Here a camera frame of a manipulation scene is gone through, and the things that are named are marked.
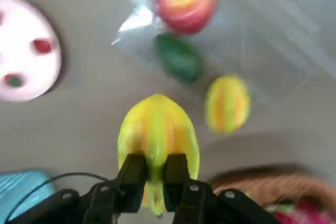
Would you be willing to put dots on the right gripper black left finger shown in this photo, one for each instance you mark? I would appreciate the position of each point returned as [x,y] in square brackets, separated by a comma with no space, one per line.
[131,171]

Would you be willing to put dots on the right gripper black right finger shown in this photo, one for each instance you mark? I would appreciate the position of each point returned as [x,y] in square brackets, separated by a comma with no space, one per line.
[177,171]

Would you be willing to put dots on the yellow star fruit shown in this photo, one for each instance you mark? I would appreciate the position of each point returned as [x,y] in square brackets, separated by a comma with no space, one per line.
[157,124]
[227,103]

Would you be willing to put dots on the brown wicker basket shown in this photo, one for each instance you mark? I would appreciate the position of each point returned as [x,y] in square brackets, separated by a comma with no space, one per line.
[262,182]

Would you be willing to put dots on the blue plastic basket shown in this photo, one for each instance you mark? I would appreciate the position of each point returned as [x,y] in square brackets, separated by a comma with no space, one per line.
[21,190]

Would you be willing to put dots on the clear acrylic display stand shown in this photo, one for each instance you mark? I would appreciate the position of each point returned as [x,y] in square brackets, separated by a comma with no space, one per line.
[275,51]

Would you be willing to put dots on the green avocado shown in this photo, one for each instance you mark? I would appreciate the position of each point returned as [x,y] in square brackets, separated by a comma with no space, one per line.
[178,57]

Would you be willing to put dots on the pink dragon fruit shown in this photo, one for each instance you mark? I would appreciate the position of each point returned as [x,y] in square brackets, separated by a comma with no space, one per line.
[309,213]

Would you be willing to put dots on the red strawberry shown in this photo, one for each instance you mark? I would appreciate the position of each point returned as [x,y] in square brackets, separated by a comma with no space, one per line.
[11,80]
[42,46]

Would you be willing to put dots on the pink round plate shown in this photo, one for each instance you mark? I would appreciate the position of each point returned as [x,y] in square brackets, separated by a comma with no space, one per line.
[21,51]

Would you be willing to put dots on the red apple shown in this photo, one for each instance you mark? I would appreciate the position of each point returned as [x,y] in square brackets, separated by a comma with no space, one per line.
[186,3]

